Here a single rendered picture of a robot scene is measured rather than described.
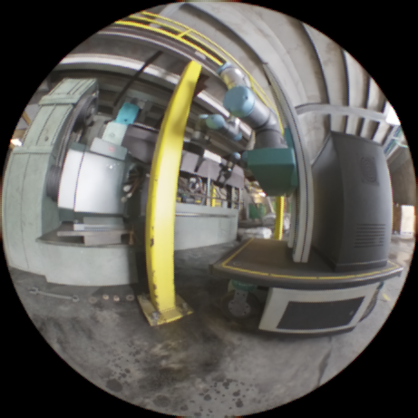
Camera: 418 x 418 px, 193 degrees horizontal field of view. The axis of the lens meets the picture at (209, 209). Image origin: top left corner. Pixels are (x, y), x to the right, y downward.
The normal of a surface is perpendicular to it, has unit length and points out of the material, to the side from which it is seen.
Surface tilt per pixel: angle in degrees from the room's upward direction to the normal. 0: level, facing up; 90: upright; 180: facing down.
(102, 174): 90
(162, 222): 90
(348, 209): 90
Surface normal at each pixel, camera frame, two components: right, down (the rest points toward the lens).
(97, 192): 0.88, 0.04
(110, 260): 0.68, 0.02
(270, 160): -0.51, -0.06
